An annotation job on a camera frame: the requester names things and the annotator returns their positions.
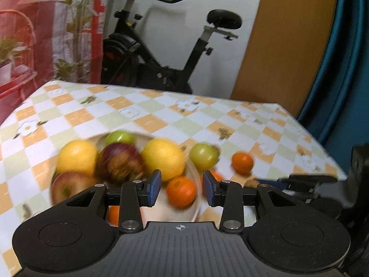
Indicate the wooden board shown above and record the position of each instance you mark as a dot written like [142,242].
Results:
[288,49]

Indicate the green round fruit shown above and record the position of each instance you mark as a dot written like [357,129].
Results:
[204,155]
[119,137]

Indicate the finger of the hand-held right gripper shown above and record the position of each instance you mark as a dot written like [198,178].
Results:
[311,180]

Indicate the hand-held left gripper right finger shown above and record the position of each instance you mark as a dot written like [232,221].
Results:
[208,189]

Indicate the teal curtain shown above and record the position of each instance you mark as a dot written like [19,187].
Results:
[346,63]

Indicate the small brown longan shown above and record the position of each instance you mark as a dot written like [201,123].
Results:
[252,183]

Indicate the orange tangerine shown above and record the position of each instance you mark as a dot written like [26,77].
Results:
[242,163]
[181,192]
[218,176]
[114,215]

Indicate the printed room backdrop cloth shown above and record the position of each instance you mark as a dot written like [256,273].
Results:
[34,5]

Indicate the yellow lemon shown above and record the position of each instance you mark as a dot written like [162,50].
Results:
[76,157]
[164,158]

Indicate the red apple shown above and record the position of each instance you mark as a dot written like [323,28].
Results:
[69,187]

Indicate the checked floral tablecloth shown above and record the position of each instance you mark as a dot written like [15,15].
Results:
[161,112]

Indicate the dark purple mangosteen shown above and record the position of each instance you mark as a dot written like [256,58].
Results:
[121,161]

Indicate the black exercise bike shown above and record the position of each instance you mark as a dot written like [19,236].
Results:
[173,78]

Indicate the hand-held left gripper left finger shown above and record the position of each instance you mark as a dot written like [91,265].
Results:
[154,187]

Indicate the white round plate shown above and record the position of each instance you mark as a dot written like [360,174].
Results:
[173,213]

